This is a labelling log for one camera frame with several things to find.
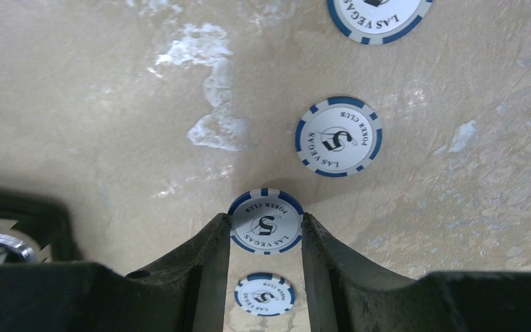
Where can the black poker set case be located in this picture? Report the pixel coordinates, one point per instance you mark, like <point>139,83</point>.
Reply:
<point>36,229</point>

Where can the white blue chip four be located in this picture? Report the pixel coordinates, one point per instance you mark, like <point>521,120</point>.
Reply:
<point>266,221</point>

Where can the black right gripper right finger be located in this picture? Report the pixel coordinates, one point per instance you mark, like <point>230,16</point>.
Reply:
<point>346,291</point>

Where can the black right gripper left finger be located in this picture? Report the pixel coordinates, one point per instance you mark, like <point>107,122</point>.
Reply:
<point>184,290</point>

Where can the white blue chip five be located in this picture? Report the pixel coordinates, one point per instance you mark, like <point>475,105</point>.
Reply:
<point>265,294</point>

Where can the white blue chip three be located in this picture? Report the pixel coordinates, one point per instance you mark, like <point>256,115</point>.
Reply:
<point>339,136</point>

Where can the white blue chip two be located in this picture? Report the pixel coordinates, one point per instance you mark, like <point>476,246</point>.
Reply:
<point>377,22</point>

